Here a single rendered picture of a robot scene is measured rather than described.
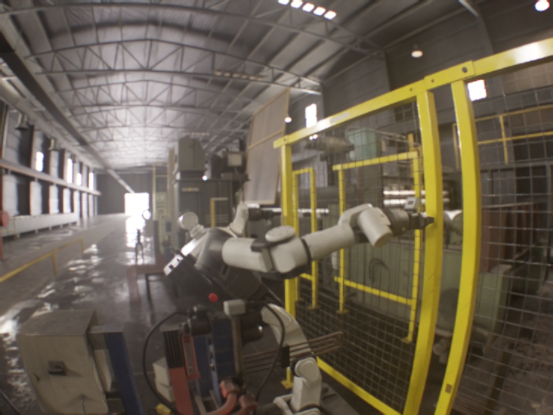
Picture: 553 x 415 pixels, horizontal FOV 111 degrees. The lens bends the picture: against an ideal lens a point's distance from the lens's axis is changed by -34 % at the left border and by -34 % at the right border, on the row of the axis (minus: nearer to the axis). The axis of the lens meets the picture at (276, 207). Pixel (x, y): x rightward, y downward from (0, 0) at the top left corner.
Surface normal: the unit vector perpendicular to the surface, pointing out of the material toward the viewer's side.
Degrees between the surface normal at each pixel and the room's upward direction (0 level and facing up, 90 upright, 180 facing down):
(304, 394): 90
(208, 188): 90
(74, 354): 90
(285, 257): 109
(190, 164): 90
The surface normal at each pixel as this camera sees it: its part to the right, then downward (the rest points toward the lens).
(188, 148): 0.44, 0.00
